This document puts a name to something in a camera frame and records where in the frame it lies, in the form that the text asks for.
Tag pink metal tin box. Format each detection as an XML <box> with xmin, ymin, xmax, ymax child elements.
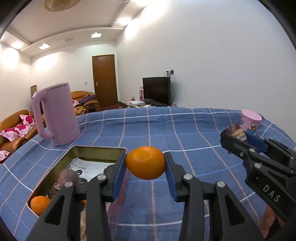
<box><xmin>27</xmin><ymin>146</ymin><xmax>129</xmax><ymax>240</ymax></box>

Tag dark brown mangosteen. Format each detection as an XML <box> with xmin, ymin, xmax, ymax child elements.
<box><xmin>48</xmin><ymin>182</ymin><xmax>61</xmax><ymax>199</ymax></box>

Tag orange leather armchair sofa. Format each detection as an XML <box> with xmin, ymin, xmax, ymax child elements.
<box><xmin>71</xmin><ymin>91</ymin><xmax>100</xmax><ymax>115</ymax></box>

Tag purple passion fruit with stem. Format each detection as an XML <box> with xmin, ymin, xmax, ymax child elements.
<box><xmin>57</xmin><ymin>169</ymin><xmax>81</xmax><ymax>188</ymax></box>

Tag brown wooden door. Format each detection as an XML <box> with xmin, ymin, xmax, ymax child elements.
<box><xmin>92</xmin><ymin>54</ymin><xmax>118</xmax><ymax>108</ymax></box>

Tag small orange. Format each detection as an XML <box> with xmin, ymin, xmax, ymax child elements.
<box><xmin>125</xmin><ymin>146</ymin><xmax>166</xmax><ymax>180</ymax></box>

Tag wall power socket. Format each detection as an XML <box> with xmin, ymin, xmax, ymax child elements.
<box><xmin>165</xmin><ymin>70</ymin><xmax>174</xmax><ymax>76</ymax></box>

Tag gold ceiling lamp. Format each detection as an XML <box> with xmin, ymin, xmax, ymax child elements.
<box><xmin>43</xmin><ymin>0</ymin><xmax>81</xmax><ymax>12</ymax></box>

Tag person's hand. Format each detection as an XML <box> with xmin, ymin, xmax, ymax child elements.
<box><xmin>259</xmin><ymin>205</ymin><xmax>285</xmax><ymax>240</ymax></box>

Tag orange leather long sofa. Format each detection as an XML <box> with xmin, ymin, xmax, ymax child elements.
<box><xmin>1</xmin><ymin>109</ymin><xmax>38</xmax><ymax>154</ymax></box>

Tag printed paper in tin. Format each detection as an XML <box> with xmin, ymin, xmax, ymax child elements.
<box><xmin>67</xmin><ymin>158</ymin><xmax>114</xmax><ymax>181</ymax></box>

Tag pink floral cushion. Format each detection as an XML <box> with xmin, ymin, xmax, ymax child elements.
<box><xmin>1</xmin><ymin>114</ymin><xmax>35</xmax><ymax>142</ymax></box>

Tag pink electric kettle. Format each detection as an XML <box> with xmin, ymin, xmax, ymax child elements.
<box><xmin>32</xmin><ymin>82</ymin><xmax>81</xmax><ymax>146</ymax></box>

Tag black television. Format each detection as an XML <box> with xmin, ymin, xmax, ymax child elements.
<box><xmin>142</xmin><ymin>77</ymin><xmax>171</xmax><ymax>106</ymax></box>

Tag pink cartoon mug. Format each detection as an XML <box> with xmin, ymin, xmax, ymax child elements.
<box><xmin>239</xmin><ymin>109</ymin><xmax>262</xmax><ymax>135</ymax></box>

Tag large orange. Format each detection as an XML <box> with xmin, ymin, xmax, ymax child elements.
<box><xmin>30</xmin><ymin>196</ymin><xmax>51</xmax><ymax>216</ymax></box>

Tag low tv cabinet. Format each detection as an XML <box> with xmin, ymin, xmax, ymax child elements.
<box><xmin>125</xmin><ymin>100</ymin><xmax>167</xmax><ymax>108</ymax></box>

